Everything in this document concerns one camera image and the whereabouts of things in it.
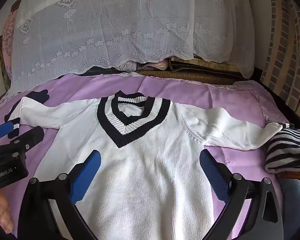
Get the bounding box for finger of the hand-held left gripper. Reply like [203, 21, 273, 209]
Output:
[0, 122, 21, 145]
[9, 126, 45, 153]

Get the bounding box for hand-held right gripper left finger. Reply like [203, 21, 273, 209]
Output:
[17, 149, 102, 240]

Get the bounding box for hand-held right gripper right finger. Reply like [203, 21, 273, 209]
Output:
[199, 149, 284, 240]

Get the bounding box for white knit sweater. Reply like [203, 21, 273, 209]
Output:
[4, 91, 283, 240]

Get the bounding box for person's left hand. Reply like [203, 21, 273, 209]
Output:
[0, 192, 14, 233]

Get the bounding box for black glove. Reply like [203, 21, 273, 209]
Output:
[25, 89, 50, 105]

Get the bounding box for black and white striped garment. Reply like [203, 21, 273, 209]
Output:
[264, 122, 300, 174]

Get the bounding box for person's blue jeans leg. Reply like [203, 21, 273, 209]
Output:
[276, 177, 300, 233]

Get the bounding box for purple bedsheet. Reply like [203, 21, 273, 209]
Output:
[0, 74, 294, 240]

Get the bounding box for floral print bedsheet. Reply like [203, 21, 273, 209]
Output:
[234, 80, 289, 124]

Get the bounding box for pink floral cloth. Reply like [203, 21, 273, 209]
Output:
[1, 10, 18, 80]

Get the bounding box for dark cloth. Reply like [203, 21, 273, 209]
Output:
[82, 66, 118, 77]

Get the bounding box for brown cardboard sheets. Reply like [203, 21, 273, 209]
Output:
[170, 56, 240, 73]

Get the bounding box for pale lilac cloth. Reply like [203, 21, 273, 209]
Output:
[119, 59, 138, 72]

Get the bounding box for pink patterned cloth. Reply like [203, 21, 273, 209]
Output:
[137, 58, 170, 71]

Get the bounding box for white lace cover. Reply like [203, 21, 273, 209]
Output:
[9, 0, 255, 98]

